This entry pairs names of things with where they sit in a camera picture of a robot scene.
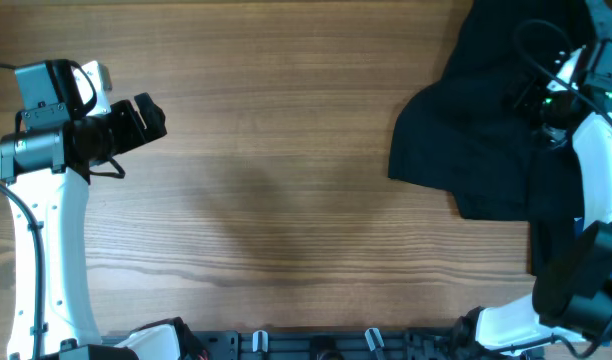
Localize black garment under pile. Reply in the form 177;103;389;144
529;218;583;276

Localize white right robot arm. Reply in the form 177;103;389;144
451;39;612;359

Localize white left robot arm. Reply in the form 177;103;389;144
0;93;166;359

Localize black shorts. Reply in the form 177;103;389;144
388;0;593;221

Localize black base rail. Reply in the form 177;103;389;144
100;326;547;360

